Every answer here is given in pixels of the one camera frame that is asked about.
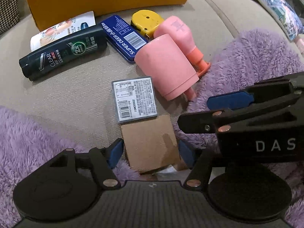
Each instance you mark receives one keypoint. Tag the black white patterned cushion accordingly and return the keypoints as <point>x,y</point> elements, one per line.
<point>7,7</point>

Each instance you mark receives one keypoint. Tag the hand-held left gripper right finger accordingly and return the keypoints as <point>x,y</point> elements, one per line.
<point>187,154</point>

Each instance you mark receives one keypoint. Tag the yellow tape measure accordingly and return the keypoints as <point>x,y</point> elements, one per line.
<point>144,20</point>

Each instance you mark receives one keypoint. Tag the blue flat tin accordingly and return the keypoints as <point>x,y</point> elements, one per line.
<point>118,35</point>

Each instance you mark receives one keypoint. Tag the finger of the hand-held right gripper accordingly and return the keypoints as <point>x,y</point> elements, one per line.
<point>199,123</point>
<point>228,101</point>

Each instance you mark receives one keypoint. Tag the dark shampoo bottle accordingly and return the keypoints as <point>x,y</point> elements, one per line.
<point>59,54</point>

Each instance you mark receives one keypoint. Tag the beige sofa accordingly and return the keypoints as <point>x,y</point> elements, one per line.
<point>71,99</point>

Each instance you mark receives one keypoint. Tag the grey labelled case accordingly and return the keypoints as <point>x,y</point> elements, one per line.
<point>142,95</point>

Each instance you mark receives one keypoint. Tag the purple fuzzy blanket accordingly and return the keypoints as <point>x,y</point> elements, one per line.
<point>237,57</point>

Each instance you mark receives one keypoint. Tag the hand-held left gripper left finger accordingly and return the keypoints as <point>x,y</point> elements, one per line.
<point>116,151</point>

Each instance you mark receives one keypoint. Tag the pink cup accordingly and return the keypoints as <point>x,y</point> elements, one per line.
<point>163,64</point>

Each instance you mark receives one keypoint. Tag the white floral lotion tube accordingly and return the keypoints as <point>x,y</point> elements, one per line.
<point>61,27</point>

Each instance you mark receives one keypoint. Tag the pink pump bottle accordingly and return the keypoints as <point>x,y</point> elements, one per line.
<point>173,28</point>

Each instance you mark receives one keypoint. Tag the floral print cushion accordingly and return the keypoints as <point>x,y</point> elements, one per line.
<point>277,9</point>

